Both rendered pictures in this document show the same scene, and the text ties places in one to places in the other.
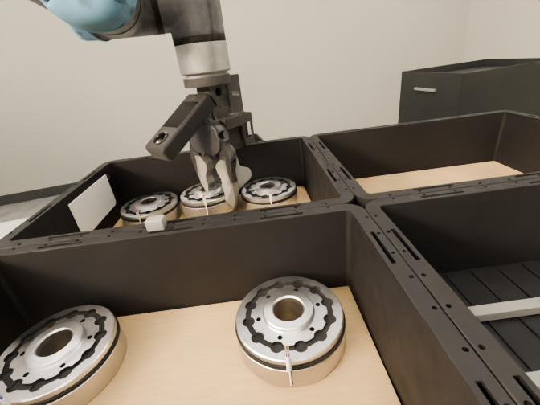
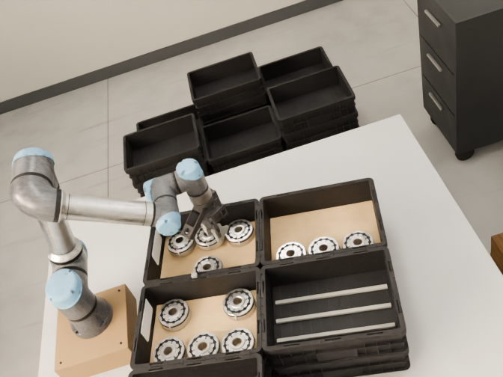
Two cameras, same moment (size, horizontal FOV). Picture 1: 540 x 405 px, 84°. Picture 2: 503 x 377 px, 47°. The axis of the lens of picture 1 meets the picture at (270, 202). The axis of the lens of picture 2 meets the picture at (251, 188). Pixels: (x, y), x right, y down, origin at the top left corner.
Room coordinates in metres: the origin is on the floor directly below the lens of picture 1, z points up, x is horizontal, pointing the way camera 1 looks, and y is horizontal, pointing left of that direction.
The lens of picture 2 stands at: (-0.84, -0.45, 2.37)
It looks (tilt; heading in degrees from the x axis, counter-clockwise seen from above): 43 degrees down; 15
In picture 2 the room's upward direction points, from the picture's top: 20 degrees counter-clockwise
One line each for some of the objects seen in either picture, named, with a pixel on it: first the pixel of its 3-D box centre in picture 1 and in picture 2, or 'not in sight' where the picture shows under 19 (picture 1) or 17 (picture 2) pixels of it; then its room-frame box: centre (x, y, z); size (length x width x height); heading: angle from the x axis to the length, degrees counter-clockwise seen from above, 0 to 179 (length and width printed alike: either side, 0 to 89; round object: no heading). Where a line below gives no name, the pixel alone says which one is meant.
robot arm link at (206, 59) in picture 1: (202, 61); (199, 193); (0.50, 0.07, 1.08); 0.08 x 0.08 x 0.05
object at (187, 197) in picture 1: (208, 191); (208, 234); (0.50, 0.11, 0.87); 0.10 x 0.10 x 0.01
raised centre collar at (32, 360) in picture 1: (55, 344); (172, 311); (0.20, 0.21, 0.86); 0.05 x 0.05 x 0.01
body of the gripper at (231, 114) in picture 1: (217, 115); (208, 208); (0.50, 0.07, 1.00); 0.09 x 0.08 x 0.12; 138
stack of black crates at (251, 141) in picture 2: not in sight; (248, 155); (1.52, 0.12, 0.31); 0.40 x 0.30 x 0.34; 101
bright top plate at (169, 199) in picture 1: (149, 204); (180, 241); (0.50, 0.22, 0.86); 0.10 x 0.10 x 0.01
